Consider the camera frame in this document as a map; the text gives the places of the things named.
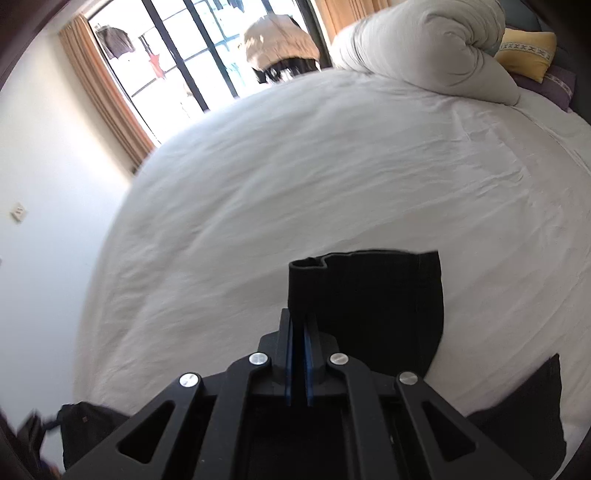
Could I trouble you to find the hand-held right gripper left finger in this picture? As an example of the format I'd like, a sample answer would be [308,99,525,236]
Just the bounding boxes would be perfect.
[62,308,296,480]

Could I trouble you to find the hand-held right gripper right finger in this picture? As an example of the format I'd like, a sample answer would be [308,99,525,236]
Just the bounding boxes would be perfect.
[302,314,537,480]

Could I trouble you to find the black pants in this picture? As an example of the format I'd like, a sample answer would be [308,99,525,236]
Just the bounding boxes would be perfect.
[288,249,568,480]

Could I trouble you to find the bed with white sheet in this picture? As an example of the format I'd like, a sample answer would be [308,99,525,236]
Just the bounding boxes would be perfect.
[74,69,591,457]

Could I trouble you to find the black bag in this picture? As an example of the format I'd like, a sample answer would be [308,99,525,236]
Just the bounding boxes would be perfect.
[18,402,132,472]

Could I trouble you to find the dark clothes on drying rack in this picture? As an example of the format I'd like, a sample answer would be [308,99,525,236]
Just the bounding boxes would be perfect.
[252,56,321,85]

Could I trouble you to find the black framed glass door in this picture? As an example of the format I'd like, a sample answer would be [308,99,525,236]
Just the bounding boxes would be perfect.
[87,0,334,145]

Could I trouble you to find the beige puffer jacket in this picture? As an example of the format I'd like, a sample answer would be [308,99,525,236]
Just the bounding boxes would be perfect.
[243,14,321,65]

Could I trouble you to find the red hanging garment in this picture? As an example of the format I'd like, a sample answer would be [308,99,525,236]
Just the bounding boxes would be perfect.
[139,36,168,80]

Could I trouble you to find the tan curtain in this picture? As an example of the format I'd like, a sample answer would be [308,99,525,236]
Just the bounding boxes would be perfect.
[58,13,157,171]
[314,0,402,44]

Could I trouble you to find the rolled white duvet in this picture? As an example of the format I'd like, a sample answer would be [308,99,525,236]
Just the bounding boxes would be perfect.
[330,0,522,107]

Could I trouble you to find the dark hanging garment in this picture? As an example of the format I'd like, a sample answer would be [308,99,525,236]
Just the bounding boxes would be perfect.
[95,25,137,61]

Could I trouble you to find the purple pillow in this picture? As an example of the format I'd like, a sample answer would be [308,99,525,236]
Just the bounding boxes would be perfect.
[510,65,578,112]

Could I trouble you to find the yellow patterned pillow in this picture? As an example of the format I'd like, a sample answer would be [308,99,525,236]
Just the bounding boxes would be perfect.
[494,28,558,84]

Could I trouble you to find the grey-blue headboard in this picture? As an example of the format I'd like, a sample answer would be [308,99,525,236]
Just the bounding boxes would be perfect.
[499,0,591,114]

